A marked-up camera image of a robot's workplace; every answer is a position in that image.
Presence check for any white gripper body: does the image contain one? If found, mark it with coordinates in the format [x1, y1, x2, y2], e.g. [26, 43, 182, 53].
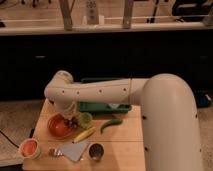
[59, 102, 78, 120]

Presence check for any dark purple grape bunch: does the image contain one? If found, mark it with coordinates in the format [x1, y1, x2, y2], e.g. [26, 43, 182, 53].
[65, 117, 79, 128]

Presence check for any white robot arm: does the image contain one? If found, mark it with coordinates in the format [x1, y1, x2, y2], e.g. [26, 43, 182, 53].
[44, 70, 204, 171]

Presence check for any red bowl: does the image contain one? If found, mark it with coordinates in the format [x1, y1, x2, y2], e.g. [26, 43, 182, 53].
[47, 114, 74, 139]

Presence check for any green tray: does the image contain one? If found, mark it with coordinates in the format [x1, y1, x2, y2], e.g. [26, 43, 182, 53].
[78, 78, 132, 114]

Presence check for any light green cup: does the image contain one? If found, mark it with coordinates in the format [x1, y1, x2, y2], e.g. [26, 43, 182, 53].
[78, 113, 92, 129]

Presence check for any yellow corn cob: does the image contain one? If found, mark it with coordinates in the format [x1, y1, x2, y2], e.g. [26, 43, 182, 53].
[73, 127, 96, 143]

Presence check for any white cloth in tray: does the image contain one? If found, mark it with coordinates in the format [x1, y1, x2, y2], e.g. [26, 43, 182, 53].
[108, 104, 120, 109]

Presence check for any small silver metal object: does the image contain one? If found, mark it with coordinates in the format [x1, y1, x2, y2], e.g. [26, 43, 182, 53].
[48, 148, 62, 157]

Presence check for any green chili pepper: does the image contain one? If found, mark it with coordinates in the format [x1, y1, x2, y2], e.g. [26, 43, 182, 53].
[100, 119, 123, 134]

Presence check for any dark metal cup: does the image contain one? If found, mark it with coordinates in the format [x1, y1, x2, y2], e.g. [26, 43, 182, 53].
[89, 143, 104, 161]

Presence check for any orange cup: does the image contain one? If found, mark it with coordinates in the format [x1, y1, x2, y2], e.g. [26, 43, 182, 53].
[18, 138, 41, 159]

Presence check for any dark blue bag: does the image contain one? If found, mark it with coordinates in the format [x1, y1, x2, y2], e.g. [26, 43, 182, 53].
[197, 92, 212, 108]

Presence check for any black cable left floor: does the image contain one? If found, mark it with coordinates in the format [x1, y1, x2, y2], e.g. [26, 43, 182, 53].
[0, 129, 20, 149]

